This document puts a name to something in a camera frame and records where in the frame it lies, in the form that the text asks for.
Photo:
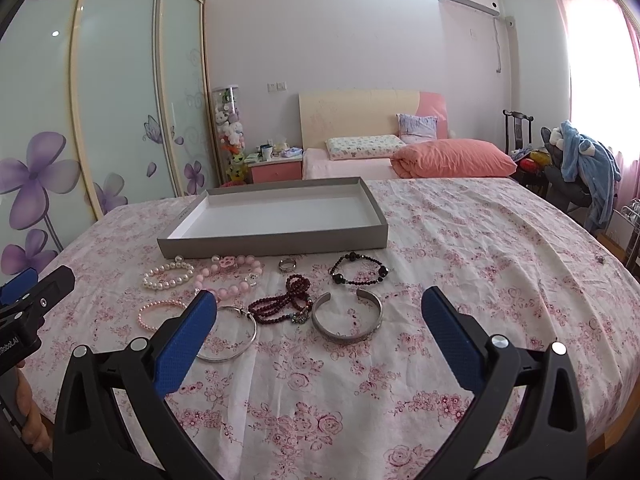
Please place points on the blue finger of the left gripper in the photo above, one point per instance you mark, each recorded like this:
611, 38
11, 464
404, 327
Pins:
19, 286

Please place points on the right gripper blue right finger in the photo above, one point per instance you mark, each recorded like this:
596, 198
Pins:
548, 436

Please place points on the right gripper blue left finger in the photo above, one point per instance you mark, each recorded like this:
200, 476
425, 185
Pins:
91, 440

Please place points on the thin silver bangle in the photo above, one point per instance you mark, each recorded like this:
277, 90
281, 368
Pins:
234, 331

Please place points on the person's left hand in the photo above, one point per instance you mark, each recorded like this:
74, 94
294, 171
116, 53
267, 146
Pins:
37, 430

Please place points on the floral pink bedsheet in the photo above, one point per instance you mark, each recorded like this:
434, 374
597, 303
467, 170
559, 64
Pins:
297, 406

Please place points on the sliding wardrobe with flowers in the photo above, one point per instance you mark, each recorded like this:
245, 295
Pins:
104, 103

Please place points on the grey office chair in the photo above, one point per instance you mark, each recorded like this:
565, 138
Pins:
566, 196

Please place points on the clear tube of plush toys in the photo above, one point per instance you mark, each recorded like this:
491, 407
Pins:
229, 134

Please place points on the blue clothing on chair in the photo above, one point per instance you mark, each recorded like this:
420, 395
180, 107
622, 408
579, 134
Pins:
590, 161

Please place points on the salmon folded duvet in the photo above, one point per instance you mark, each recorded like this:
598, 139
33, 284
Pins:
452, 158

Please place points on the grey shallow cardboard tray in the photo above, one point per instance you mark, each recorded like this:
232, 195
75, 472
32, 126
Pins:
285, 218

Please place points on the dark wooden chair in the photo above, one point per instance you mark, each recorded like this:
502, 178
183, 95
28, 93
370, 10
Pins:
518, 130

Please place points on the white mug on nightstand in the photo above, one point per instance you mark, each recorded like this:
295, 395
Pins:
266, 151

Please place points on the pink bedside table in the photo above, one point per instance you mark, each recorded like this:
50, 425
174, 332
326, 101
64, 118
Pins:
277, 170

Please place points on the small lilac cushion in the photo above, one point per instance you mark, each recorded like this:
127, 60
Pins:
423, 126

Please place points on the floral white pillow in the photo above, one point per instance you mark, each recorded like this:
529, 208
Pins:
364, 147

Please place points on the pink bed mattress sheet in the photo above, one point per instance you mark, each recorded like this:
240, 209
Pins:
318, 165

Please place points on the cream and pink headboard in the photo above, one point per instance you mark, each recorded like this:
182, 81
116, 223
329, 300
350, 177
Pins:
339, 113

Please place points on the pink curtain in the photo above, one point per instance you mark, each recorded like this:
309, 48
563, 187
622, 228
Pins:
602, 48

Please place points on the wall power socket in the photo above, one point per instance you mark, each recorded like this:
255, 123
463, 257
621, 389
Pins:
277, 86

